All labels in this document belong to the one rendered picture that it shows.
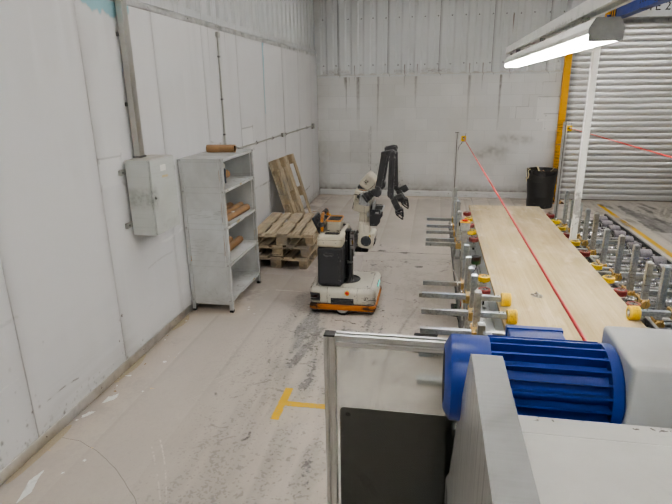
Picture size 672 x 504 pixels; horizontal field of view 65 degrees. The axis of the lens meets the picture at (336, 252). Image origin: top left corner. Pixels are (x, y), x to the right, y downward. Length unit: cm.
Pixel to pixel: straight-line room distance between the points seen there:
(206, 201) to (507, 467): 489
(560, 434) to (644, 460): 7
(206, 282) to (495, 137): 728
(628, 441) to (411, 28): 1068
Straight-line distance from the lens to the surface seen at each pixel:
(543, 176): 1028
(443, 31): 1105
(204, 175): 514
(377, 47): 1109
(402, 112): 1103
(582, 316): 330
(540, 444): 57
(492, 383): 49
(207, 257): 534
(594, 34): 221
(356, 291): 514
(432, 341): 89
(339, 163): 1126
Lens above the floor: 215
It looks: 17 degrees down
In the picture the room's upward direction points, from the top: 1 degrees counter-clockwise
